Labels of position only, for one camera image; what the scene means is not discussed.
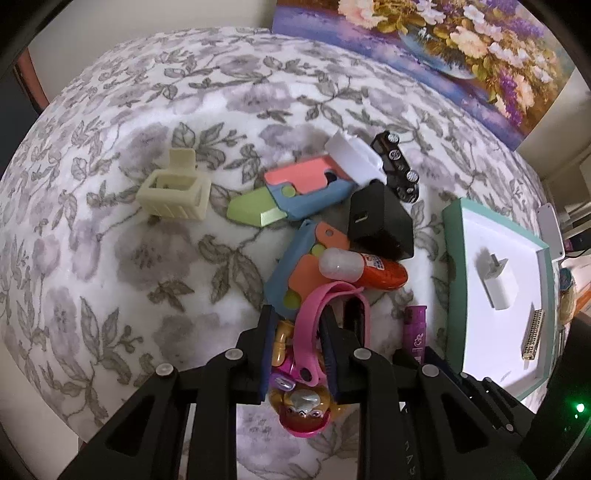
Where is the purple tube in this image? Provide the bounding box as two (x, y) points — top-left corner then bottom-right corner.
(401, 305), (428, 365)

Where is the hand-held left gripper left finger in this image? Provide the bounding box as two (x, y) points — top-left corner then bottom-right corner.
(58, 305), (274, 480)

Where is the cream plastic square holder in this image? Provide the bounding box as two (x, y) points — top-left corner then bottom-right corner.
(135, 148), (212, 221)

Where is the small metal harmonica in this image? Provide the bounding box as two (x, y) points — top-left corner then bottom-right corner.
(522, 310), (548, 361)

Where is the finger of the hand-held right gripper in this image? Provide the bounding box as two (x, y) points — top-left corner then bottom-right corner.
(392, 346), (532, 435)

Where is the black toy car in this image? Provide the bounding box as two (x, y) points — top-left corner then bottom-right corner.
(369, 130), (421, 204)

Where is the white charger plug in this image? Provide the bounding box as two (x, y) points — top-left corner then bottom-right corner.
(477, 249), (518, 311)

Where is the orange yellow packet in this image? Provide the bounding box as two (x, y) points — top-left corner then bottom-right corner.
(558, 268), (591, 326)

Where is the pink toy watch with figure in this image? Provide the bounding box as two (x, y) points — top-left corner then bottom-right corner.
(268, 281), (370, 438)

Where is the white flip case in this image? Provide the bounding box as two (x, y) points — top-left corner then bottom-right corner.
(323, 130), (387, 188)

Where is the orange bottle with white cap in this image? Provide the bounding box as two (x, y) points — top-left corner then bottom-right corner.
(318, 248), (409, 291)

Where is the teal white box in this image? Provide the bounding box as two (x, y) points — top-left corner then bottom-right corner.
(442, 198), (555, 400)

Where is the floral fleece blanket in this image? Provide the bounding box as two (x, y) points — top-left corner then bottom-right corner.
(0, 25), (555, 480)

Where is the white flat device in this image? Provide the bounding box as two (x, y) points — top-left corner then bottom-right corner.
(536, 203), (566, 261)

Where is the blue orange toy knife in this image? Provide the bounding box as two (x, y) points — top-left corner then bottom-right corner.
(263, 219), (356, 321)

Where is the black charger block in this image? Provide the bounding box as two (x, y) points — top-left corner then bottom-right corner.
(346, 181), (415, 261)

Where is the pink green blue toy knife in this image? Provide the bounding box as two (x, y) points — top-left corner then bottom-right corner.
(226, 154), (357, 227)

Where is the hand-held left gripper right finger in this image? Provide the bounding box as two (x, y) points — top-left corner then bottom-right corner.
(322, 298), (520, 480)

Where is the flower painting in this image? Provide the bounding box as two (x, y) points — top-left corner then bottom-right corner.
(272, 0), (578, 151)

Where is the brown wooden frame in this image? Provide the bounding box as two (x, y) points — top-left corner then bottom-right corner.
(14, 46), (51, 112)

